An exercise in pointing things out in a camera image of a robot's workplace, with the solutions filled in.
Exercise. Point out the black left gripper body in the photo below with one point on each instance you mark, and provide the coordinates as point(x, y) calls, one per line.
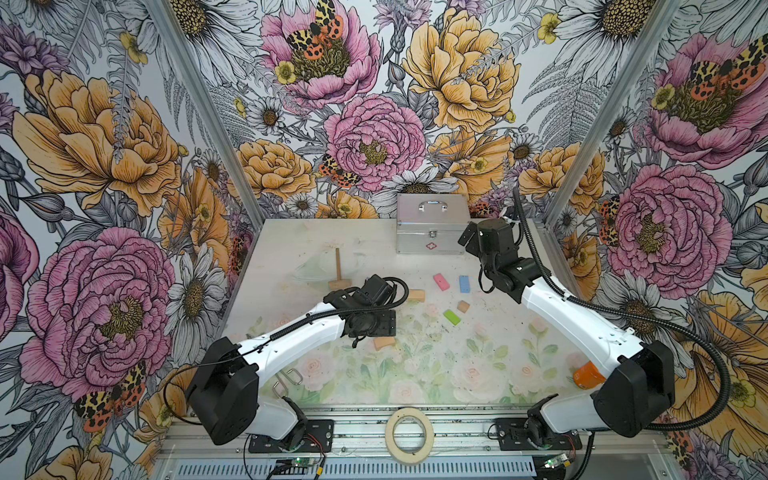
point(379, 325)

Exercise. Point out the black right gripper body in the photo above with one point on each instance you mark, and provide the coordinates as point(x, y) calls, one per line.
point(473, 246)

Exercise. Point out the natural wood arch block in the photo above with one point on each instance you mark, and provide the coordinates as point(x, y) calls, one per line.
point(384, 342)

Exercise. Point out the light blue wood block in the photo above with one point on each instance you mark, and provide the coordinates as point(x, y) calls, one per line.
point(464, 284)

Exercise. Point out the pink wood block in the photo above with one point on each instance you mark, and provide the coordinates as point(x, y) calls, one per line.
point(441, 282)

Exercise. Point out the natural wood rectangular block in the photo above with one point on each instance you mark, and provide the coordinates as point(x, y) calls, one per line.
point(417, 295)

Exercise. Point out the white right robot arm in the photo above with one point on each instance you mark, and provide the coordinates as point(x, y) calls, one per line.
point(635, 378)

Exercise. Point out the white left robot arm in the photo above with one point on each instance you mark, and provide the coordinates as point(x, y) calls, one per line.
point(224, 392)

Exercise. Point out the quarter round wood block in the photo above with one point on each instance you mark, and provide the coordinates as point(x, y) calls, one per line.
point(462, 306)

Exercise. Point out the green wood block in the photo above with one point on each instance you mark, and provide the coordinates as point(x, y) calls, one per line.
point(452, 317)

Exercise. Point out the silver aluminium first aid case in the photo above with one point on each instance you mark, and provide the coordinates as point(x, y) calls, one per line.
point(430, 224)

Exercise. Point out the metal scissors tongs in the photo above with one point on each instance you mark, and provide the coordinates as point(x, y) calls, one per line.
point(285, 380)

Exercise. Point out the masking tape roll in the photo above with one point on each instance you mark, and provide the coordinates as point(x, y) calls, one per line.
point(409, 436)

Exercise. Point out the orange pill bottle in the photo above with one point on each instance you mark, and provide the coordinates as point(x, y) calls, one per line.
point(588, 376)

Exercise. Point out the aluminium corner frame post right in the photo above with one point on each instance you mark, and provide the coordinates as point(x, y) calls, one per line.
point(659, 20)

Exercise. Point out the aluminium corner frame post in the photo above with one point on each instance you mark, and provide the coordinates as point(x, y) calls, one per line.
point(659, 20)
point(184, 60)

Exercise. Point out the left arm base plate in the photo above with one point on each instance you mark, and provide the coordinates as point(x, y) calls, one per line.
point(312, 436)

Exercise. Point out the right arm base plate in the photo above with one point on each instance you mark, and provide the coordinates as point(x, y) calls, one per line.
point(516, 433)

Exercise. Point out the aluminium corner frame post left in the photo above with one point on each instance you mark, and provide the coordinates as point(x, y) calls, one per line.
point(184, 60)

